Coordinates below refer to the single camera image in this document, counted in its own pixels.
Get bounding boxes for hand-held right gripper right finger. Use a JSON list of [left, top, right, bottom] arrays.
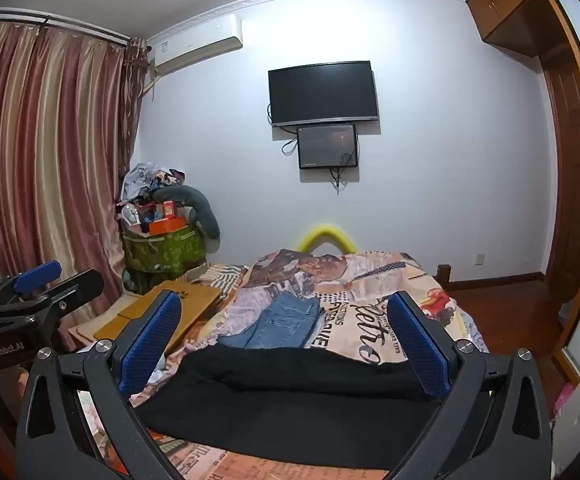
[[386, 290, 556, 480]]

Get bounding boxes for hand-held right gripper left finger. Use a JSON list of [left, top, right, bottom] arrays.
[[15, 290, 191, 480]]

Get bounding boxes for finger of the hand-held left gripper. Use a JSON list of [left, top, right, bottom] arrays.
[[17, 268, 105, 323], [0, 260, 64, 311]]

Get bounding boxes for black pants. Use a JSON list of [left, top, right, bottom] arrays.
[[129, 345, 452, 467]]

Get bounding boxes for wooden lap desk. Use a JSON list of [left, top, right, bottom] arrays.
[[92, 280, 223, 357]]

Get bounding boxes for green storage bag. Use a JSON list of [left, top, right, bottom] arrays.
[[122, 225, 207, 292]]

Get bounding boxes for printed blanket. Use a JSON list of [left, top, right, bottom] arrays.
[[77, 247, 486, 480]]

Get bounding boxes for orange box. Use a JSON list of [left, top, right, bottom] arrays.
[[147, 217, 189, 236]]

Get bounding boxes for striped pink curtain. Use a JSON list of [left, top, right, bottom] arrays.
[[0, 22, 149, 356]]

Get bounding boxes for pile of clothes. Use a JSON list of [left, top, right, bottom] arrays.
[[121, 161, 187, 207]]

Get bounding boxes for blue jeans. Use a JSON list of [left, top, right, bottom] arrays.
[[218, 292, 323, 350]]

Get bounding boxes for grey plush pillow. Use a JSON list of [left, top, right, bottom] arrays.
[[152, 185, 221, 240]]

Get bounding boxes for yellow foam noodle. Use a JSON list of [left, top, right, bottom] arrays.
[[297, 223, 356, 254]]

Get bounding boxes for wooden door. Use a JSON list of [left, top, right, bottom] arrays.
[[540, 50, 580, 348]]

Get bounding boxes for small black monitor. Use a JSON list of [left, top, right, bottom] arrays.
[[297, 123, 360, 170]]

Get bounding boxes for white air conditioner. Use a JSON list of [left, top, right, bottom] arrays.
[[147, 14, 245, 74]]

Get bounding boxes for curtain rail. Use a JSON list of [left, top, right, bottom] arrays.
[[0, 7, 132, 44]]

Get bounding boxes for black wall television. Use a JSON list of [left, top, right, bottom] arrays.
[[268, 60, 381, 128]]

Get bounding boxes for wooden wall cabinet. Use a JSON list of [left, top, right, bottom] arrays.
[[466, 0, 562, 57]]

